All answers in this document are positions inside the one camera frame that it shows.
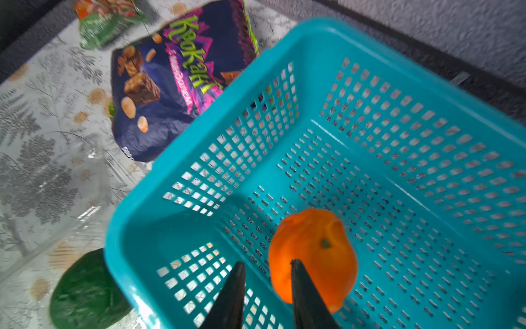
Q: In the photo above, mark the teal plastic basket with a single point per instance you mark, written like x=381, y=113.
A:
x=428, y=181

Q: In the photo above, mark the small orange green snack bag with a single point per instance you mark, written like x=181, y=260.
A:
x=101, y=21

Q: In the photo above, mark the clear plastic container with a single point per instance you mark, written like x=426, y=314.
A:
x=53, y=182

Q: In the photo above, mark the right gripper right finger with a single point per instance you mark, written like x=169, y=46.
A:
x=309, y=309

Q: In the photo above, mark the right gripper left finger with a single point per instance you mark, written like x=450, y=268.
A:
x=227, y=311

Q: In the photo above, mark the purple candy bag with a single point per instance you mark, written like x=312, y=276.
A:
x=163, y=82

